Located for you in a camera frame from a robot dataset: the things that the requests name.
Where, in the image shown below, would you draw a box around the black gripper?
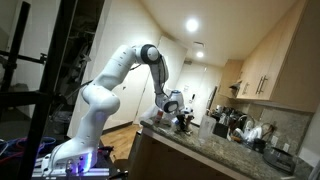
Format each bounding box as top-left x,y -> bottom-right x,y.
177,114 -> 194,125

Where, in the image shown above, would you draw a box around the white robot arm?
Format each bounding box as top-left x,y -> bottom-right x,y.
41,44 -> 191,176

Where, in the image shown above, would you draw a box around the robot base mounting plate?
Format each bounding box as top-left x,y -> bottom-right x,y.
32,154 -> 109,179

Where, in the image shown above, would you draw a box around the clear jar with blue lid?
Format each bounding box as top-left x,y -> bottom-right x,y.
180,107 -> 194,132

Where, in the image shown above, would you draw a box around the clear plastic blender cup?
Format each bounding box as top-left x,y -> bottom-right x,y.
198,115 -> 216,139

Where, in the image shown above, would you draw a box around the black coffee maker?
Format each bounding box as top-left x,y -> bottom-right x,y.
213,113 -> 230,138

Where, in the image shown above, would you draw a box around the black toaster appliance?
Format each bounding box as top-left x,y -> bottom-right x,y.
263,147 -> 296,175

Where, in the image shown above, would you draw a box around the wooden upper cabinets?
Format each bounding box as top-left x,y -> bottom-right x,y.
219,0 -> 320,112

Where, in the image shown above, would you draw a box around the black metal frame stand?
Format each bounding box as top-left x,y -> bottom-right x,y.
0,0 -> 78,180

